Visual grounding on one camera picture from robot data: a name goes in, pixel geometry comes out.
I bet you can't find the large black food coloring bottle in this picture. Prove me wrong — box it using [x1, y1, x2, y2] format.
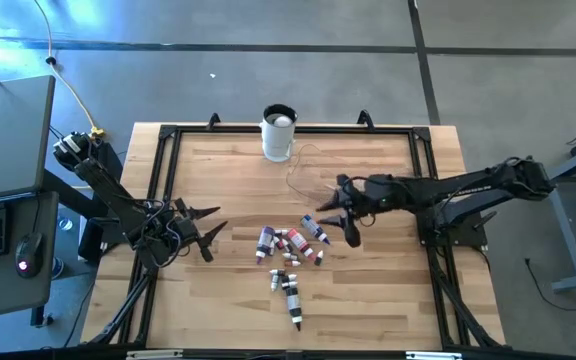
[281, 281, 304, 333]

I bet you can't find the black aluminium table frame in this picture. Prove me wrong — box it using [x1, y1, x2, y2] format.
[81, 109, 507, 351]

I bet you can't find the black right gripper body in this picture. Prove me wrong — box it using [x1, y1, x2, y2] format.
[335, 173, 370, 250]

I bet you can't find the large blue food coloring bottle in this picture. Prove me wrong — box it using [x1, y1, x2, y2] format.
[299, 213, 332, 246]

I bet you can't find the clear plastic bin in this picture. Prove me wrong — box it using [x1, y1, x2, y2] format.
[285, 143, 364, 204]

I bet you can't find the large purple food coloring bottle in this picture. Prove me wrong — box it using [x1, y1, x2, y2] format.
[254, 225, 276, 266]

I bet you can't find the dark grey desk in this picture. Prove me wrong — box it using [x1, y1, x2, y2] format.
[0, 191, 61, 322]

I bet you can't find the black desk leg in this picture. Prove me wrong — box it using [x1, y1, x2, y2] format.
[42, 144, 124, 221]

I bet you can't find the black box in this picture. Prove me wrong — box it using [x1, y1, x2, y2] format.
[77, 217, 105, 262]

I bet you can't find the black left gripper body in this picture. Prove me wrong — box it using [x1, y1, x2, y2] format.
[173, 197, 215, 264]

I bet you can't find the white cylindrical cup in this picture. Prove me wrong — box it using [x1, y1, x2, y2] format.
[259, 103, 300, 164]

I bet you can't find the large red food coloring bottle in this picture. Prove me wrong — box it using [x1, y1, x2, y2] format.
[286, 227, 317, 262]

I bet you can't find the silver metal bracket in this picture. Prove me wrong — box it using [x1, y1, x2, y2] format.
[126, 349, 184, 360]
[406, 351, 463, 360]

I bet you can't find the black computer mouse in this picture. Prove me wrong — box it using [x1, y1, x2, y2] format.
[14, 231, 46, 280]

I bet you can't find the black floor cable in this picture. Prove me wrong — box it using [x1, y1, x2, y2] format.
[524, 257, 576, 312]

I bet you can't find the yellow white power cable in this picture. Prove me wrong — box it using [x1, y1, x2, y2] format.
[31, 0, 107, 140]

